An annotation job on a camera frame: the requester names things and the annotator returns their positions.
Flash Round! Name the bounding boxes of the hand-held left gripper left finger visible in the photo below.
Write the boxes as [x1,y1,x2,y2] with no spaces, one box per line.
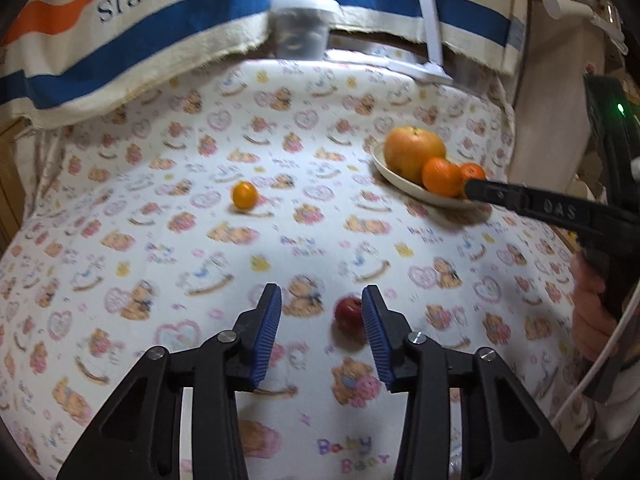
[56,282,283,480]

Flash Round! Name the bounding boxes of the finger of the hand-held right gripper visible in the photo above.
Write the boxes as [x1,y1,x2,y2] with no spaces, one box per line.
[462,177,608,235]

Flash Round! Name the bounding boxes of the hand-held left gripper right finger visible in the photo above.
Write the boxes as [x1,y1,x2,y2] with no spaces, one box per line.
[361,284,583,480]

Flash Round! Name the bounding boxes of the small red fruit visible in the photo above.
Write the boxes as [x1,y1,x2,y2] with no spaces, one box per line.
[334,296,365,333]

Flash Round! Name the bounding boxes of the large orange mandarin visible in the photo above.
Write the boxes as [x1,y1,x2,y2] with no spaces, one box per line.
[421,156,465,197]

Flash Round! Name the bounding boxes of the large yellow apple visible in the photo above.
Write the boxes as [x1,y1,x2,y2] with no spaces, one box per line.
[384,126,447,186]

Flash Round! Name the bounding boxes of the cream round plate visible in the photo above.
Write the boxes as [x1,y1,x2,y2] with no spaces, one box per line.
[371,140,488,209]

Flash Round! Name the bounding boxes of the person's right hand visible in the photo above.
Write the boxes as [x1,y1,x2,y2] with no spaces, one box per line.
[570,250,621,362]

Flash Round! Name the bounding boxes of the light wooden board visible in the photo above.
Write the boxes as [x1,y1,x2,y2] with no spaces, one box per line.
[510,0,608,191]

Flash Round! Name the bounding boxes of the bear print table cloth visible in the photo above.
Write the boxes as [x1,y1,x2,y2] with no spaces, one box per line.
[0,42,596,480]

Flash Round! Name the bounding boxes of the orange kumquat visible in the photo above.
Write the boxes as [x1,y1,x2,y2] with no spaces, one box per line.
[231,181,259,210]

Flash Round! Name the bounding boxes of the white desk lamp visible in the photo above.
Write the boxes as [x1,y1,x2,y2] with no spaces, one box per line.
[387,0,453,83]

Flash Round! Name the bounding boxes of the white flat slab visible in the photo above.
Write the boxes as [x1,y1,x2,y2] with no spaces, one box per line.
[325,49,391,66]

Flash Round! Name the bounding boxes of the lidded translucent plastic container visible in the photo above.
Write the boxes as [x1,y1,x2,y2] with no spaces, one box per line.
[268,0,341,61]

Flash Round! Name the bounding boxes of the striped blanket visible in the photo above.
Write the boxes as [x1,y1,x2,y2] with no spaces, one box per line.
[0,0,528,128]

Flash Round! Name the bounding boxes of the white cable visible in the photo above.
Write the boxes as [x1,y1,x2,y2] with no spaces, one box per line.
[547,285,640,423]

